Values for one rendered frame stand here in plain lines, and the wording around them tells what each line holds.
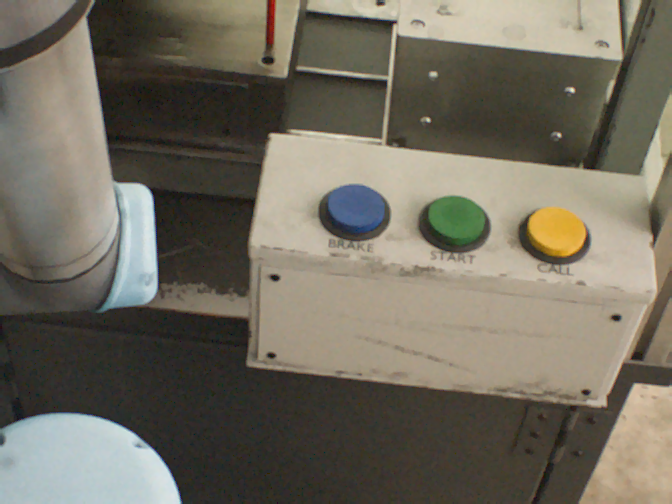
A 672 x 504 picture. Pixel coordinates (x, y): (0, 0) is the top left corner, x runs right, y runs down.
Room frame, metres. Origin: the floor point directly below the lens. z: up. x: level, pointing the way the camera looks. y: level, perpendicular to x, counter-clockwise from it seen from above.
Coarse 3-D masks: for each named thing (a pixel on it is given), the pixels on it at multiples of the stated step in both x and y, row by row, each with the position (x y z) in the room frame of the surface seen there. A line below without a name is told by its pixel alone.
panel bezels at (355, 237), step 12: (324, 204) 0.57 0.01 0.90; (384, 204) 0.58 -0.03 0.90; (324, 216) 0.56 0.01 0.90; (384, 216) 0.56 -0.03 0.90; (420, 216) 0.57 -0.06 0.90; (528, 216) 0.58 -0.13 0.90; (336, 228) 0.55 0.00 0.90; (384, 228) 0.55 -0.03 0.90; (420, 228) 0.56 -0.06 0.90; (348, 240) 0.54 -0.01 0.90; (360, 240) 0.54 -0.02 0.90; (432, 240) 0.55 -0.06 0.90; (480, 240) 0.55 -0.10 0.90; (528, 240) 0.56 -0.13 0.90; (588, 240) 0.56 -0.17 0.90; (456, 252) 0.54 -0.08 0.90; (528, 252) 0.55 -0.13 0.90; (540, 252) 0.55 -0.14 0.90; (552, 264) 0.54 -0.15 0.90; (564, 264) 0.54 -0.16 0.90
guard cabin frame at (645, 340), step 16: (624, 48) 0.90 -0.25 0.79; (608, 96) 0.83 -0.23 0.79; (656, 192) 0.61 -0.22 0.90; (656, 208) 0.60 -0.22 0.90; (656, 224) 0.59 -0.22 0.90; (656, 240) 0.58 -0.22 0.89; (656, 256) 0.57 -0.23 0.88; (656, 272) 0.57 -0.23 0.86; (656, 288) 0.57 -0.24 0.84; (656, 304) 0.58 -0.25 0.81; (640, 320) 0.57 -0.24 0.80; (656, 320) 0.58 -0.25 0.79; (640, 336) 0.58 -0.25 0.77; (656, 336) 0.57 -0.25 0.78; (640, 352) 0.58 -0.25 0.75; (656, 352) 0.57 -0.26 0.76
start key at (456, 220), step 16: (432, 208) 0.57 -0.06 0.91; (448, 208) 0.57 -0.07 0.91; (464, 208) 0.57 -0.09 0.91; (480, 208) 0.58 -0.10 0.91; (432, 224) 0.56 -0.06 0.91; (448, 224) 0.56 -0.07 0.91; (464, 224) 0.56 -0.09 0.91; (480, 224) 0.56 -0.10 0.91; (448, 240) 0.55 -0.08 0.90; (464, 240) 0.55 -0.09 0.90
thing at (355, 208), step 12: (336, 192) 0.58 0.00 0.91; (348, 192) 0.58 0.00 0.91; (360, 192) 0.58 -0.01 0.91; (372, 192) 0.58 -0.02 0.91; (336, 204) 0.57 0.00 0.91; (348, 204) 0.57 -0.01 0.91; (360, 204) 0.57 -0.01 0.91; (372, 204) 0.57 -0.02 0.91; (336, 216) 0.55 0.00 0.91; (348, 216) 0.56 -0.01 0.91; (360, 216) 0.56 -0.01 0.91; (372, 216) 0.56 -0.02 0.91; (348, 228) 0.55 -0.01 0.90; (360, 228) 0.55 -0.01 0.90; (372, 228) 0.55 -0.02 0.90
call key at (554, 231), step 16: (544, 208) 0.58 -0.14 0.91; (560, 208) 0.58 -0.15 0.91; (528, 224) 0.57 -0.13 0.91; (544, 224) 0.57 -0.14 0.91; (560, 224) 0.57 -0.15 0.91; (576, 224) 0.57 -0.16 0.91; (544, 240) 0.55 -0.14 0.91; (560, 240) 0.55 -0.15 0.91; (576, 240) 0.56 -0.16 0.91; (560, 256) 0.55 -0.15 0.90
